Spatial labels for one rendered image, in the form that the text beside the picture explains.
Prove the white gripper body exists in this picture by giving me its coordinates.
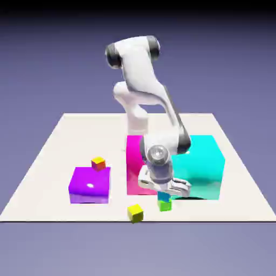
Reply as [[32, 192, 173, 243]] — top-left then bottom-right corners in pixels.
[[137, 165, 192, 197]]

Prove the small red cube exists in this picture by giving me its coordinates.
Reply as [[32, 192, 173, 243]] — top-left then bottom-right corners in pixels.
[[91, 156, 107, 172]]

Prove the small green cube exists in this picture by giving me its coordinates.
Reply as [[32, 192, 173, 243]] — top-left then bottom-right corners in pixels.
[[157, 197, 173, 212]]

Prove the large cyan box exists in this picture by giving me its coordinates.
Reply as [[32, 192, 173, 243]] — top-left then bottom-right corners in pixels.
[[171, 135, 226, 201]]

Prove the small blue cube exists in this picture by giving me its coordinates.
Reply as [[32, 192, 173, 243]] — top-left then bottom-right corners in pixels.
[[157, 191, 171, 203]]

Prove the small yellow cube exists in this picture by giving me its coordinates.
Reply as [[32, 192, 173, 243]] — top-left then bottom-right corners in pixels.
[[127, 204, 144, 224]]

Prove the large purple box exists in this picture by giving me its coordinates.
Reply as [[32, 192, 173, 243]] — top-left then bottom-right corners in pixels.
[[68, 166, 112, 204]]

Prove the large magenta box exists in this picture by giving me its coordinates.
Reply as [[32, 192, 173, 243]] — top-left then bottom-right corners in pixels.
[[126, 135, 158, 196]]

